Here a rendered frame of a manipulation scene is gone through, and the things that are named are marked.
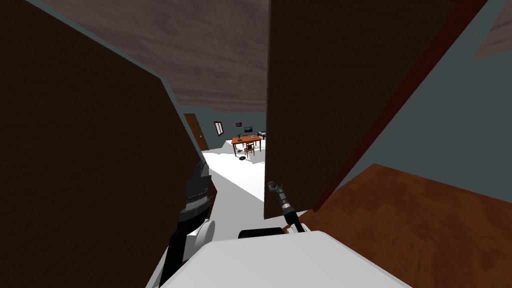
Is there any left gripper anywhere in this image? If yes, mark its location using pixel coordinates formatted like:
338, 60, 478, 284
192, 159, 212, 180

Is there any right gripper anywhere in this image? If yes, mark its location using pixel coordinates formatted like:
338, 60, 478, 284
266, 180, 285, 198

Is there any brown room door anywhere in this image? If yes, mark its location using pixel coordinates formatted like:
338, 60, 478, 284
183, 113, 210, 153

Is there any orange wooden table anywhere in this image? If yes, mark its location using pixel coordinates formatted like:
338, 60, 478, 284
230, 134, 263, 158

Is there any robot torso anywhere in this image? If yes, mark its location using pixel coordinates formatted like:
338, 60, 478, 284
159, 227, 413, 288

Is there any dark brown door leaf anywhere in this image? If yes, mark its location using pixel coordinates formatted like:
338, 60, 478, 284
0, 0, 218, 288
263, 0, 458, 220

